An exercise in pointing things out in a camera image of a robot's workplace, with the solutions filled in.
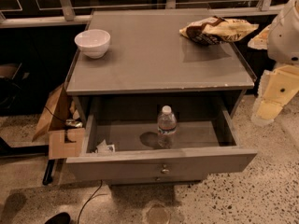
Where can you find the white window frame railing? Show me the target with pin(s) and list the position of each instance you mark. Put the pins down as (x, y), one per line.
(35, 13)

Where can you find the clear plastic water bottle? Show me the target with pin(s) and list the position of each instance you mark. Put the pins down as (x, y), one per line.
(167, 125)

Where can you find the brass drawer knob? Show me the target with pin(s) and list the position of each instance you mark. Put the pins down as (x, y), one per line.
(164, 169)

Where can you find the white ceramic bowl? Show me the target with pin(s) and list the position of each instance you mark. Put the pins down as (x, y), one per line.
(93, 43)

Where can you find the yellow brown chip bag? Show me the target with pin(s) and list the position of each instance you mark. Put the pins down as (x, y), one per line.
(216, 30)

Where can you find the brown cardboard box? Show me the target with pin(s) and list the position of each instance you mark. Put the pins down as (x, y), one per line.
(64, 141)

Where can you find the crumpled white wrapper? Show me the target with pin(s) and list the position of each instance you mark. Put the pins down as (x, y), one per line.
(104, 147)

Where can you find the open grey top drawer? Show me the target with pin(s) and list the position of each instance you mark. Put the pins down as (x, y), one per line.
(205, 143)

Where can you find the grey wooden nightstand cabinet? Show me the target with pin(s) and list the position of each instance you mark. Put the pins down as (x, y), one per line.
(150, 65)

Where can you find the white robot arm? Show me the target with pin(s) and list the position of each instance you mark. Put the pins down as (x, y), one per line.
(283, 37)

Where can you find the black shoe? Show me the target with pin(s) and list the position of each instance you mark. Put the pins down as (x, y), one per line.
(61, 218)

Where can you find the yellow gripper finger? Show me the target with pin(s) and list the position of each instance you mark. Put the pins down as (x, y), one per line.
(276, 89)
(260, 40)

